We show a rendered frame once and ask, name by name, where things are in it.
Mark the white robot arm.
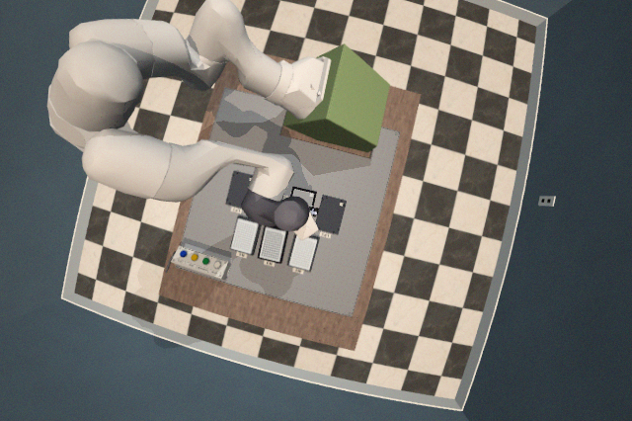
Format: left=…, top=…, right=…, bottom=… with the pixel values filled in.
left=47, top=0, right=331, bottom=240

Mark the grey button panel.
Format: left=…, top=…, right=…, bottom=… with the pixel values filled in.
left=165, top=243, right=233, bottom=281

